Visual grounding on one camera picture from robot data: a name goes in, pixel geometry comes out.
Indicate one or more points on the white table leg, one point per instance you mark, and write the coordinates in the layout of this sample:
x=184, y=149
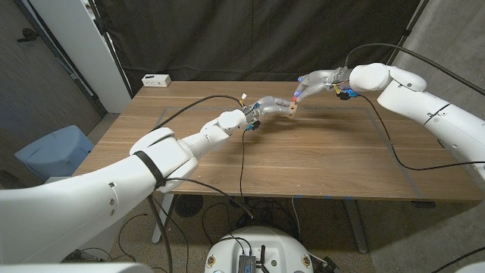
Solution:
x=159, y=231

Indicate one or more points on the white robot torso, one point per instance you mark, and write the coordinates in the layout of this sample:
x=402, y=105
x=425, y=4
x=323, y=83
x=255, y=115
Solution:
x=280, y=246

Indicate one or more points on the small wooden block with holes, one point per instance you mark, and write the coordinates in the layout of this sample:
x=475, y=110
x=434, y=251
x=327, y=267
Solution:
x=293, y=109

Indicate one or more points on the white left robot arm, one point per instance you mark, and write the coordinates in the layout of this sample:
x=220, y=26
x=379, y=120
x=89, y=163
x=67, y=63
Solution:
x=76, y=212

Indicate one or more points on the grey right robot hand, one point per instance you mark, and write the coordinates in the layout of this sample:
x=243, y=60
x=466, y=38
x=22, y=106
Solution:
x=320, y=79

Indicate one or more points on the grey table leg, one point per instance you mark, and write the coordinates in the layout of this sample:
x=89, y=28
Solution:
x=356, y=227

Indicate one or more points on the grey device on torso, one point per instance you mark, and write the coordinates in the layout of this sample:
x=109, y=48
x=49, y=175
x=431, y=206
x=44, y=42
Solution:
x=247, y=264

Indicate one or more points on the black backdrop curtain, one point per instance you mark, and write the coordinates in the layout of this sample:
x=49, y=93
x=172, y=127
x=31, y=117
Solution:
x=246, y=38

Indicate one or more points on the blue plastic bin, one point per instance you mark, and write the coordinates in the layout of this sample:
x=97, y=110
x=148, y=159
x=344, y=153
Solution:
x=53, y=151

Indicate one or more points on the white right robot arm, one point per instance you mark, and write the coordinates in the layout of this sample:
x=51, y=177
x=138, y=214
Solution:
x=417, y=102

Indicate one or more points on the white cabinet panel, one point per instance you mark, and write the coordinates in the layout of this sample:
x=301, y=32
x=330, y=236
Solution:
x=87, y=49

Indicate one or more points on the white power strip box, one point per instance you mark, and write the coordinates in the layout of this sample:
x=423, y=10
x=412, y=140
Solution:
x=156, y=80

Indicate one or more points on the round black floor fan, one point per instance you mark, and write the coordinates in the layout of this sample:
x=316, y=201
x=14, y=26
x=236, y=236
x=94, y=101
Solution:
x=189, y=206

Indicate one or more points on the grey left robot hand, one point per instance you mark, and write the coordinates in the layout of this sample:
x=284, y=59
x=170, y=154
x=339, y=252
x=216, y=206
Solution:
x=267, y=105

